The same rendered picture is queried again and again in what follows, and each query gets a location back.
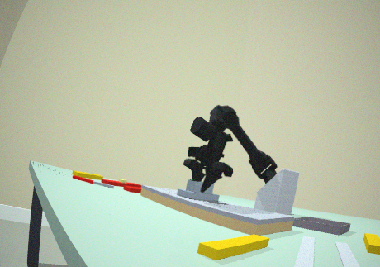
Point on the yellow flat bar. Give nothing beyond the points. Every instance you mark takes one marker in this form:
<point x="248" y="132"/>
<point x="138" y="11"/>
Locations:
<point x="234" y="246"/>
<point x="372" y="243"/>
<point x="88" y="176"/>

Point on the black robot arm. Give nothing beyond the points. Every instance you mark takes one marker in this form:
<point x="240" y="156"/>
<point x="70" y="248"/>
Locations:
<point x="225" y="117"/>

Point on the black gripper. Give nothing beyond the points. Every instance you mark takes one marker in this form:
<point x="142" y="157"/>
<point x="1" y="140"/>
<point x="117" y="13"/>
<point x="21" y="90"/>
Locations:
<point x="214" y="168"/>

